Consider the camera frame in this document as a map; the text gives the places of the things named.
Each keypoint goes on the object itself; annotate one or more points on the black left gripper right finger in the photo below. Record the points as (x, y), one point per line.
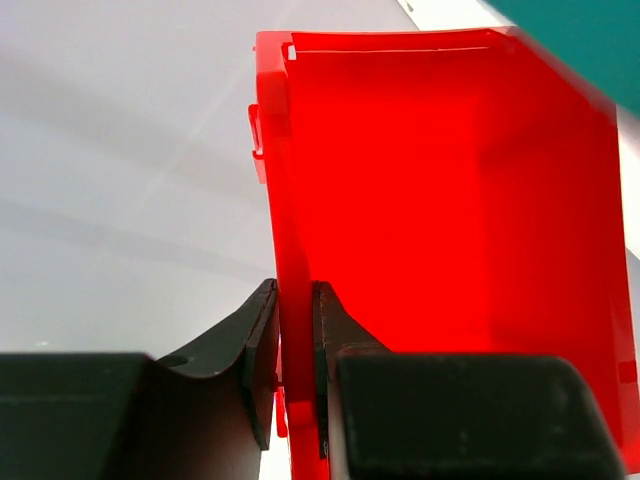
(334, 330)

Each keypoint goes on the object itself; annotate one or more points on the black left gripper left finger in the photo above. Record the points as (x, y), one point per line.
(246, 342)

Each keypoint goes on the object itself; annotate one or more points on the red plastic bin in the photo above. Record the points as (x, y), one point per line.
(463, 199)

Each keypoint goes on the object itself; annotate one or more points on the teal wood block far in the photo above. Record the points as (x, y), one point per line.
(597, 39)

